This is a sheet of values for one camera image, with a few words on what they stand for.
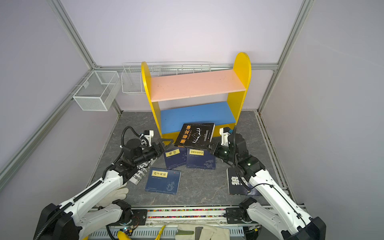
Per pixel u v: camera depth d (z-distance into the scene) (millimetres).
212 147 723
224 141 660
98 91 987
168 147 696
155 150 669
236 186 825
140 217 737
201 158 938
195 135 784
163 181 853
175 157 946
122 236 643
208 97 752
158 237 666
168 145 720
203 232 694
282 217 424
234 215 743
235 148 533
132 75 968
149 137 720
